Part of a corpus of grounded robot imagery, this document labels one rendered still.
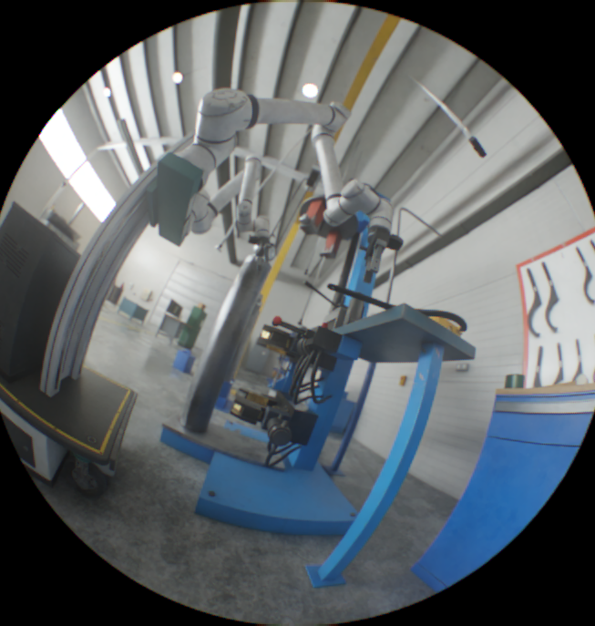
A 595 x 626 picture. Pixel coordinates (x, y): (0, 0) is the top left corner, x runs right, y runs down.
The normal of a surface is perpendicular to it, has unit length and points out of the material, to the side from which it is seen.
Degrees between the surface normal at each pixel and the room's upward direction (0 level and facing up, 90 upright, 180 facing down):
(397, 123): 173
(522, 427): 90
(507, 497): 90
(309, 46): 173
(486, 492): 90
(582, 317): 90
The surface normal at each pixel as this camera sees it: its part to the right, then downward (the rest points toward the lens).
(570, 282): -0.92, -0.38
